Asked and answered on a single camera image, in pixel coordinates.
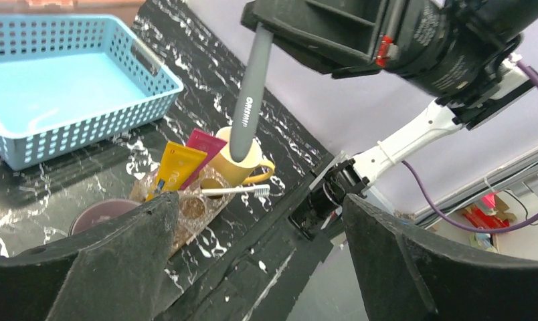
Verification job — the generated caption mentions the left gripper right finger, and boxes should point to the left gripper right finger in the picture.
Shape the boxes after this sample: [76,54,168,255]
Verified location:
[343,194,538,320]

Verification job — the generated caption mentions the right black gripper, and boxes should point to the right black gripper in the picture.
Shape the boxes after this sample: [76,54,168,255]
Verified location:
[241,0,403,81]

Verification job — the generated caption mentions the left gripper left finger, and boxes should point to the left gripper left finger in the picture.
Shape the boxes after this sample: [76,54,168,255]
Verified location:
[0,192,179,320]

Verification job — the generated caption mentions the purple ceramic mug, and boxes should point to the purple ceramic mug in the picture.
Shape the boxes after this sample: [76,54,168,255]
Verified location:
[68,199,141,236]

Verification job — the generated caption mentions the clear textured glass cup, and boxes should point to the clear textured glass cup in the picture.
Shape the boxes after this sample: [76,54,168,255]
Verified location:
[129,164,237,258]

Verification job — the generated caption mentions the yellow toothpaste tube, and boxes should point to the yellow toothpaste tube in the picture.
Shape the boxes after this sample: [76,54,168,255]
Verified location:
[145,142,207,201]

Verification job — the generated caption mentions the yellow ceramic mug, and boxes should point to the yellow ceramic mug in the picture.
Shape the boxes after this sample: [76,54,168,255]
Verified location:
[209,126,275,187]

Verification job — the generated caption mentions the pink toothpaste tube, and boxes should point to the pink toothpaste tube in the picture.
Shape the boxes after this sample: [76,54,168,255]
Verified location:
[179,128,228,191]

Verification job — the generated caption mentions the white toothbrush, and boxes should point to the white toothbrush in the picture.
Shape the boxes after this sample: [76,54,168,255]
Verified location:
[201,184,270,197]

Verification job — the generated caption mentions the grey toothbrush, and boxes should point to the grey toothbrush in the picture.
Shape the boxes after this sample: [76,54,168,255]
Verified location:
[229,23,273,163]

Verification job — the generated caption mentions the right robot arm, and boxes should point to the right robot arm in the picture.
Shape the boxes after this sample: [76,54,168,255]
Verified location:
[230,1,538,239]

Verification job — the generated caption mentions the red cardboard boxes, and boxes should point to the red cardboard boxes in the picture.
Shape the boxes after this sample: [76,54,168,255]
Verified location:
[458,193,517,253]

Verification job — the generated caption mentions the light blue plastic basket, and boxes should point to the light blue plastic basket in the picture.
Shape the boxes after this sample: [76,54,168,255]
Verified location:
[0,14,183,171]

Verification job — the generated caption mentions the salmon plastic toolbox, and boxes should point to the salmon plastic toolbox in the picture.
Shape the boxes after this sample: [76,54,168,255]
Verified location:
[0,0,145,25]

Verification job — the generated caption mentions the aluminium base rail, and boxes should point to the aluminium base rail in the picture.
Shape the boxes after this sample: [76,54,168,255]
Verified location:
[419,140,538,215]

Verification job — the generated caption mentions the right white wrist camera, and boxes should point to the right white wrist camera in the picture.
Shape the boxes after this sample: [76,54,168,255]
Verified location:
[454,59,535,130]

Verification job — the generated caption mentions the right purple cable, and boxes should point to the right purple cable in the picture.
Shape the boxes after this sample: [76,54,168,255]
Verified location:
[401,53,538,235]

